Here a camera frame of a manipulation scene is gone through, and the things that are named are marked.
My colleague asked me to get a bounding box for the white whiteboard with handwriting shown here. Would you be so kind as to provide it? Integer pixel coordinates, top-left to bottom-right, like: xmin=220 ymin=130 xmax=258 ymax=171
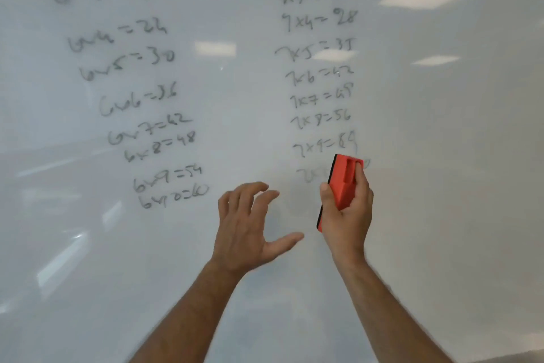
xmin=0 ymin=0 xmax=544 ymax=363

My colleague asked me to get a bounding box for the person's left forearm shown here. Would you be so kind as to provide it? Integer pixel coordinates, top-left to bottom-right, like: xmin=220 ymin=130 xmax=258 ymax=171
xmin=127 ymin=260 xmax=251 ymax=363

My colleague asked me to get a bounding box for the person's left hand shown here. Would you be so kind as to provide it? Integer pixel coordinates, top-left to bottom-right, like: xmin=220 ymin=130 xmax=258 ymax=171
xmin=211 ymin=181 xmax=305 ymax=277

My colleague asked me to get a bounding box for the red whiteboard eraser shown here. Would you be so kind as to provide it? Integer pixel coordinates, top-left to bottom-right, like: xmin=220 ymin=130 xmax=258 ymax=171
xmin=316 ymin=154 xmax=365 ymax=233

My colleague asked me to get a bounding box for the person's right hand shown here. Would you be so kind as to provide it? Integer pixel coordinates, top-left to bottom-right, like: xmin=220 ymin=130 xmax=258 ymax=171
xmin=319 ymin=162 xmax=375 ymax=265

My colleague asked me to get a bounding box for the person's right forearm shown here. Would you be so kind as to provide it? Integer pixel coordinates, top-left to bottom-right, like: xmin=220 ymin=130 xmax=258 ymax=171
xmin=333 ymin=253 xmax=454 ymax=363

